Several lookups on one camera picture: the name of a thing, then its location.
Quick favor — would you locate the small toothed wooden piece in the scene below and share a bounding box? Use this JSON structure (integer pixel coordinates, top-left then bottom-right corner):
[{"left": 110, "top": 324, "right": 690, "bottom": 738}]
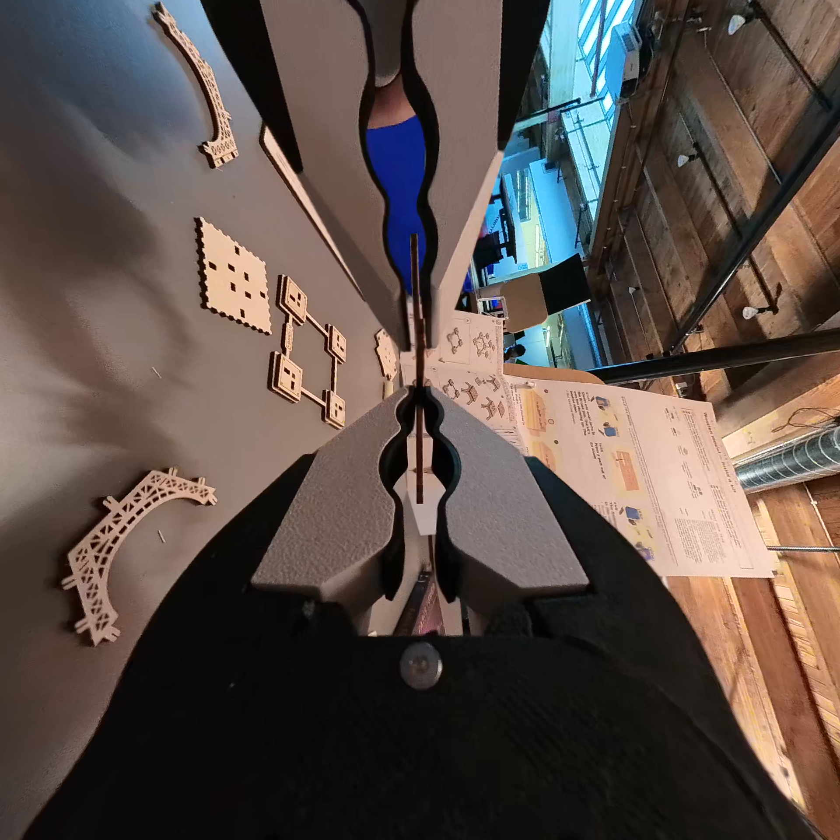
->
[{"left": 374, "top": 328, "right": 400, "bottom": 383}]

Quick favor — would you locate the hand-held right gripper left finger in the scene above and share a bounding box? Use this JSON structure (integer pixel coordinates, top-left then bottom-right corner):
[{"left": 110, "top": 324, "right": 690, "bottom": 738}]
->
[{"left": 251, "top": 386, "right": 418, "bottom": 636}]

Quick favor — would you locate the wooden four-block square frame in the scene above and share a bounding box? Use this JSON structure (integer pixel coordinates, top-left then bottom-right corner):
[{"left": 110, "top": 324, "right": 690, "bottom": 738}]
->
[{"left": 268, "top": 274, "right": 347, "bottom": 429}]

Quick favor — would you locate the folded assembly diagram leaflet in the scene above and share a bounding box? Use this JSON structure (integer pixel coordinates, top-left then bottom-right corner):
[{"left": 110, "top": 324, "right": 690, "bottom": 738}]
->
[{"left": 430, "top": 311, "right": 529, "bottom": 457}]

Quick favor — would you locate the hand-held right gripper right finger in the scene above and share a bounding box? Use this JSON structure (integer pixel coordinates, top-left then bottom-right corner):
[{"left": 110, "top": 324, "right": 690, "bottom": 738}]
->
[{"left": 420, "top": 386, "right": 590, "bottom": 634}]

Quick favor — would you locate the square wooden plate with holes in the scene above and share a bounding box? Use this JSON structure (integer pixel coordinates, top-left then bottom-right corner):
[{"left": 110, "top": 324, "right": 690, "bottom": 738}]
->
[{"left": 194, "top": 217, "right": 273, "bottom": 336}]

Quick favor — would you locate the silver metal air duct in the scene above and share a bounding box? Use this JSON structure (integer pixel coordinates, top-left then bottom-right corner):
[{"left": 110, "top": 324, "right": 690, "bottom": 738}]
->
[{"left": 734, "top": 425, "right": 840, "bottom": 494}]

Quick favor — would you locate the black boom pole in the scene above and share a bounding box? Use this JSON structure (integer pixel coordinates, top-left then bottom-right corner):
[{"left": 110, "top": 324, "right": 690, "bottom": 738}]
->
[{"left": 586, "top": 327, "right": 840, "bottom": 386}]

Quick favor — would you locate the tan and black panel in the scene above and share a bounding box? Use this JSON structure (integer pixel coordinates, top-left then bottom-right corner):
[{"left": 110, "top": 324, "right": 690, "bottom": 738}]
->
[{"left": 499, "top": 252, "right": 593, "bottom": 333}]

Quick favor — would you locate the black steel ceiling beam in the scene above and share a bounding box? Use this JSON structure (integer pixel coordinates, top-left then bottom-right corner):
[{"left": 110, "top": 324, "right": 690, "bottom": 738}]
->
[{"left": 672, "top": 75, "right": 840, "bottom": 355}]

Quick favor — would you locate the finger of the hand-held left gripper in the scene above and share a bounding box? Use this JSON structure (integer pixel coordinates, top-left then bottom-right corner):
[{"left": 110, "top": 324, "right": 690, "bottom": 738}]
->
[
  {"left": 403, "top": 0, "right": 521, "bottom": 350},
  {"left": 259, "top": 0, "right": 413, "bottom": 350}
]

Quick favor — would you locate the large printed instruction sheet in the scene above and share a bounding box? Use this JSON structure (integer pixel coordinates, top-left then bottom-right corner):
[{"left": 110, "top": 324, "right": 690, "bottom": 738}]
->
[{"left": 502, "top": 377, "right": 777, "bottom": 580}]

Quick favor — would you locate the blue plastic bin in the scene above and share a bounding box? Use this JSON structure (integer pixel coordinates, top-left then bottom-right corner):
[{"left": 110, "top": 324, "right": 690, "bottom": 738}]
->
[{"left": 365, "top": 115, "right": 429, "bottom": 280}]

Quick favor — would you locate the wooden sheet with arch cutouts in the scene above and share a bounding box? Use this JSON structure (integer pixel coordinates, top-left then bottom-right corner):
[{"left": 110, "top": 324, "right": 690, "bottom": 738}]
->
[{"left": 259, "top": 121, "right": 366, "bottom": 301}]

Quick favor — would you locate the white ceiling air unit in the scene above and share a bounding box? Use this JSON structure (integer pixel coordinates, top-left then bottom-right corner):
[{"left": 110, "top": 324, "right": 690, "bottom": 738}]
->
[{"left": 602, "top": 21, "right": 645, "bottom": 101}]

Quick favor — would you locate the grey desk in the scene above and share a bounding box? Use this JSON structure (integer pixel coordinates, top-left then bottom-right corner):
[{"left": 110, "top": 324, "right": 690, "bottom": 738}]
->
[{"left": 0, "top": 0, "right": 421, "bottom": 840}]

